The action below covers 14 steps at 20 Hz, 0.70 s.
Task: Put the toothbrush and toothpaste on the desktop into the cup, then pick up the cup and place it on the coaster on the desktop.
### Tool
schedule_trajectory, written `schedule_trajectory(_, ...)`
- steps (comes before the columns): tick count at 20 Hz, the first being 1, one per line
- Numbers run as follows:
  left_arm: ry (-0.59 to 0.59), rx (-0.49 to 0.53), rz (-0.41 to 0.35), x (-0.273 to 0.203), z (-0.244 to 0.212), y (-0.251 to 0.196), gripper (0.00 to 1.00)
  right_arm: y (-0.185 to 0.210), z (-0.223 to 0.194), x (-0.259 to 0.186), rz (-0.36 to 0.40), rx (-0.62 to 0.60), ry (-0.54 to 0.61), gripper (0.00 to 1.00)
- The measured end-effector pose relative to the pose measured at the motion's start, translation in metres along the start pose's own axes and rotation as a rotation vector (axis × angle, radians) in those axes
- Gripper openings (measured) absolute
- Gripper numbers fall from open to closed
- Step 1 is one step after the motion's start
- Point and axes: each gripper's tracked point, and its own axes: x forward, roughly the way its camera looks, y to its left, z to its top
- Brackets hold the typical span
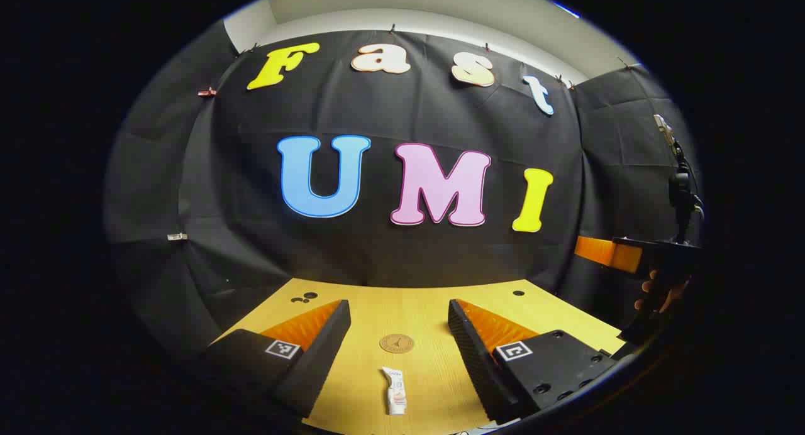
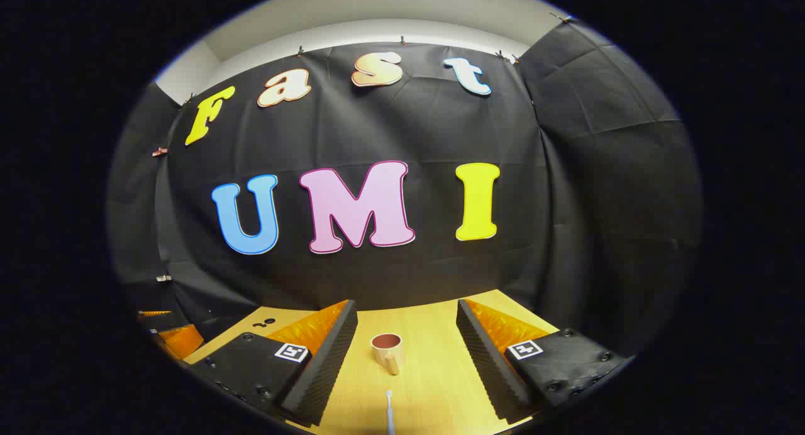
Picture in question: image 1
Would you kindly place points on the wooden desktop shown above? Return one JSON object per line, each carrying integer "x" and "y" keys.
{"x": 402, "y": 309}

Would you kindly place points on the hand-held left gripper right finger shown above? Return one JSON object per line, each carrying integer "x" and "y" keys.
{"x": 475, "y": 359}

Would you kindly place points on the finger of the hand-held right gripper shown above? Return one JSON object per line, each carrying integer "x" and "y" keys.
{"x": 607, "y": 251}

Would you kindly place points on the red clip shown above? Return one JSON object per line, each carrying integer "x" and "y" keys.
{"x": 207, "y": 92}

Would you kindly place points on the round cork coaster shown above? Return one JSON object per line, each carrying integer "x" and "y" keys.
{"x": 397, "y": 343}

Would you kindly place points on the white toothpaste tube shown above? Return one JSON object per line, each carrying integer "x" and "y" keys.
{"x": 395, "y": 394}

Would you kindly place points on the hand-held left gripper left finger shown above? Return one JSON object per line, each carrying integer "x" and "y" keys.
{"x": 324, "y": 353}

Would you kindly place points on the black backdrop cloth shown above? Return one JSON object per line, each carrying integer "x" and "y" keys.
{"x": 402, "y": 253}

